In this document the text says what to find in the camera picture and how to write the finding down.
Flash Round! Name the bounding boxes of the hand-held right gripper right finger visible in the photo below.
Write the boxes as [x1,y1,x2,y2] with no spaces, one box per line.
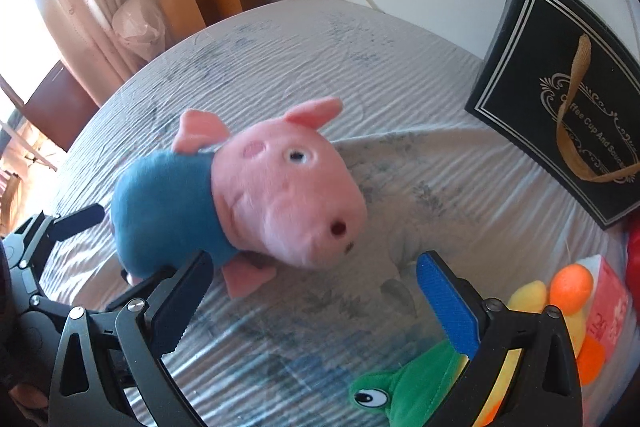
[415,251,586,427]

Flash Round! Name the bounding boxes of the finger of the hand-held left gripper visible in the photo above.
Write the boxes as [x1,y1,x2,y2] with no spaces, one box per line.
[105,271,176,312]
[10,203,106,273]

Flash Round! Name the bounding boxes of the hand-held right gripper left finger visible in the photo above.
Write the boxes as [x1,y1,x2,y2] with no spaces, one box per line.
[47,249,216,427]

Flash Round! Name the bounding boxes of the pink pig plush toy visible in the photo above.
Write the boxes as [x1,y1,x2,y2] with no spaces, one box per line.
[110,97,368,300]

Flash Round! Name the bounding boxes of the black gift bag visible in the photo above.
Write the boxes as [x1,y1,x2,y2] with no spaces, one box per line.
[465,0,640,232]

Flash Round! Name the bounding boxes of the green frog plush toy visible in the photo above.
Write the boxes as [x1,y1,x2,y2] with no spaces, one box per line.
[348,339,471,427]

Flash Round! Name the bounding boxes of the yellow orange duck plush toy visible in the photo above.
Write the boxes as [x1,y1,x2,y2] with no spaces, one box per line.
[475,264,607,427]

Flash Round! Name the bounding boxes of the pink tissue pack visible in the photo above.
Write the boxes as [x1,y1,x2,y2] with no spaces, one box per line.
[575,254,632,354]

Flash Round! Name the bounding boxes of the bright window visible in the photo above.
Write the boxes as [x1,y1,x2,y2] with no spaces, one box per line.
[0,0,63,188]

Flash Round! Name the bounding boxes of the red plastic box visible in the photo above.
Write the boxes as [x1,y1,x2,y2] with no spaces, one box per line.
[625,213,640,279]

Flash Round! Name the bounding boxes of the white plastic bag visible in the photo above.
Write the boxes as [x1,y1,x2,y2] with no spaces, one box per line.
[111,0,167,56]

